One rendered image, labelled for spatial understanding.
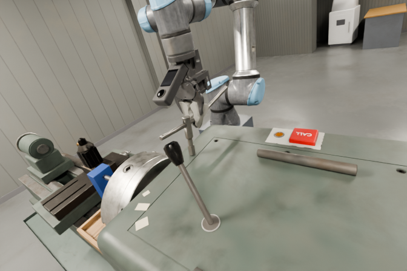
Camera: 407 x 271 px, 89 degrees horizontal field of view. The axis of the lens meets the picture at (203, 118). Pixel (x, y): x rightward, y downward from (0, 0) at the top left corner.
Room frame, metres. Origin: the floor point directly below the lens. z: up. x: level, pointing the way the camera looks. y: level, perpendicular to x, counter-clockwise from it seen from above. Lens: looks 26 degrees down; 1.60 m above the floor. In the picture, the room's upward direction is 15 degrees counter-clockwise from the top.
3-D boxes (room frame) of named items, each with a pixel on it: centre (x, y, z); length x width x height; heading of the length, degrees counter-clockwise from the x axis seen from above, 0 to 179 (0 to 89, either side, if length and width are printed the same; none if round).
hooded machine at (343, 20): (5.87, -4.44, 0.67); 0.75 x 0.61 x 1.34; 135
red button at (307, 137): (0.44, -0.24, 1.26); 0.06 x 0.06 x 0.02; 50
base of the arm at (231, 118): (0.93, -0.10, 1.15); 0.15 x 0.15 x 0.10
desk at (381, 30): (5.10, -4.89, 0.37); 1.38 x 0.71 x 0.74; 135
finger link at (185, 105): (0.56, 0.02, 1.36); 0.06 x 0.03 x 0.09; 140
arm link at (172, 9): (0.55, 0.01, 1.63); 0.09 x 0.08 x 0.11; 143
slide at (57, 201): (0.95, 0.69, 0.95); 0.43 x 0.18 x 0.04; 140
